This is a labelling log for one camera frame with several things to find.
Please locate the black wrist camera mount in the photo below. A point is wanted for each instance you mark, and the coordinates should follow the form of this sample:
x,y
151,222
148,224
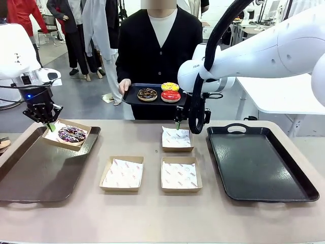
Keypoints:
x,y
207,115

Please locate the black caster foot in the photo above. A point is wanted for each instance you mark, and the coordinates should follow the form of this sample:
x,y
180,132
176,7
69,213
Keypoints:
x,y
250,118

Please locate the black hanging garment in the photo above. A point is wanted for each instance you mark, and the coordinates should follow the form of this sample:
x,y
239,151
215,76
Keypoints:
x,y
111,20

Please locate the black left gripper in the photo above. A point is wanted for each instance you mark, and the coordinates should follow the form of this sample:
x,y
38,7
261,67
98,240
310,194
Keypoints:
x,y
38,97

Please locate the brown paper food box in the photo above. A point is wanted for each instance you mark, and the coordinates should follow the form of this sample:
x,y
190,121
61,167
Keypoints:
x,y
181,190
177,150
61,145
119,189

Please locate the black chair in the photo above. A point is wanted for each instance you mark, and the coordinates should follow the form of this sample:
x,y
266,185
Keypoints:
x,y
50,21

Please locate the dark brown serving tray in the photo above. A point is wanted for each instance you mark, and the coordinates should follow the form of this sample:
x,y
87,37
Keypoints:
x,y
38,172

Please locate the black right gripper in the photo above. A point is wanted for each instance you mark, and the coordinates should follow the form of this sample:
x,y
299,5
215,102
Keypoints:
x,y
186,111

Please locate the person's right forearm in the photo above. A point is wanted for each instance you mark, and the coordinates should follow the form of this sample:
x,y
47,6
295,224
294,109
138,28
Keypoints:
x,y
120,71

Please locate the yellow glazed sprinkle donut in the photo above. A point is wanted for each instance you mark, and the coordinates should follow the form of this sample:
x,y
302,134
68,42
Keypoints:
x,y
166,87

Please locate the white side table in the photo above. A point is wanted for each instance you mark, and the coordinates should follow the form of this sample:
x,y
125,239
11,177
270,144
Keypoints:
x,y
279,96

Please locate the cluttered background desk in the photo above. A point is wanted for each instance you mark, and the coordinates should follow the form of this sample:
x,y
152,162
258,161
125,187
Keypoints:
x,y
254,29

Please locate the person in black cardigan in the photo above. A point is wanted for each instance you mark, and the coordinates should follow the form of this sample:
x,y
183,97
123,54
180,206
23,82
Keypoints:
x,y
142,50

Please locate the chocolate donut with purple sprinkles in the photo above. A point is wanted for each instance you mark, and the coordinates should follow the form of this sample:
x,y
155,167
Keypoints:
x,y
64,137

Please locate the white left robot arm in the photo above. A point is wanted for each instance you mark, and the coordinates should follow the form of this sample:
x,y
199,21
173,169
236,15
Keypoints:
x,y
15,50

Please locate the paper sheet on floor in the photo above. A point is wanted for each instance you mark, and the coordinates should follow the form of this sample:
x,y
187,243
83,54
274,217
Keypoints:
x,y
108,98

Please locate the chocolate glazed donut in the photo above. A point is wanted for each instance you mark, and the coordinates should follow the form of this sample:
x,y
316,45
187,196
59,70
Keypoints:
x,y
152,97

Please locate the person's right hand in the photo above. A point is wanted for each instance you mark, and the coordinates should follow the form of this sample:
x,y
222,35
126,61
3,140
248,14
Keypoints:
x,y
124,85

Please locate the red glazed donut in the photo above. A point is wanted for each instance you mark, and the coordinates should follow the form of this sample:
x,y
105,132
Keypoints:
x,y
165,97

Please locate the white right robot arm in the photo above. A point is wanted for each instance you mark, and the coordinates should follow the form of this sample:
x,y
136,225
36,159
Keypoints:
x,y
254,50

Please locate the small black serving tray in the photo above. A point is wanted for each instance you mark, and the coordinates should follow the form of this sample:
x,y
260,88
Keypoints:
x,y
130,97

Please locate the small tan brown object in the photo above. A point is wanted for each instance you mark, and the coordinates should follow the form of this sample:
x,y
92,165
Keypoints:
x,y
3,143

